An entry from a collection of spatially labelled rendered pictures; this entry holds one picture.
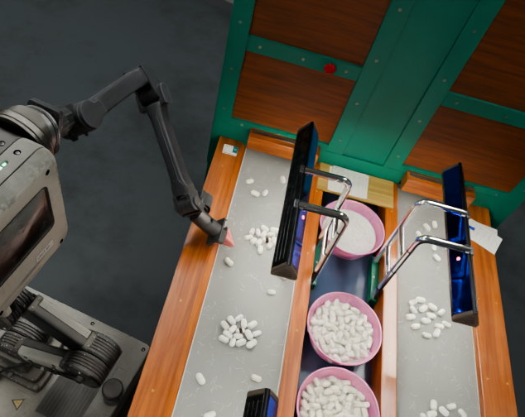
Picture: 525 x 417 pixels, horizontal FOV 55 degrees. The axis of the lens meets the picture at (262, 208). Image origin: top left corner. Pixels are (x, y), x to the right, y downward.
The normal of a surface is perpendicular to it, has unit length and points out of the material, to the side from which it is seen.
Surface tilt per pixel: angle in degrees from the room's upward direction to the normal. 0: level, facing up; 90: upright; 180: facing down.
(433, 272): 0
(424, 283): 0
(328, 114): 90
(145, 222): 0
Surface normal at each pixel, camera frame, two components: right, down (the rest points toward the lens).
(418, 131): -0.17, 0.76
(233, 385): 0.20, -0.59
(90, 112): 0.87, -0.25
